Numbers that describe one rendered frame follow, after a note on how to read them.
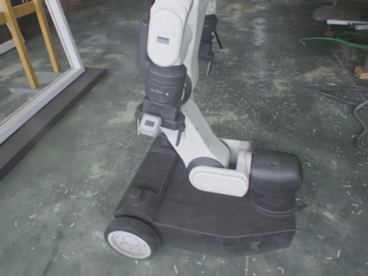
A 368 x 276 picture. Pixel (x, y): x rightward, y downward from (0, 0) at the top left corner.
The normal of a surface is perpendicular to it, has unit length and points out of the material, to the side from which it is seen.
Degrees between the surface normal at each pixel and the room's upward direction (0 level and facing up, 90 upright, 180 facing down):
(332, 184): 0
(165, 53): 90
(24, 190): 0
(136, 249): 90
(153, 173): 0
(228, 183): 90
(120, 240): 90
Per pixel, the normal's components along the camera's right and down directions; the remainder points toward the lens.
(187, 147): -0.25, 0.58
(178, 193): -0.04, -0.80
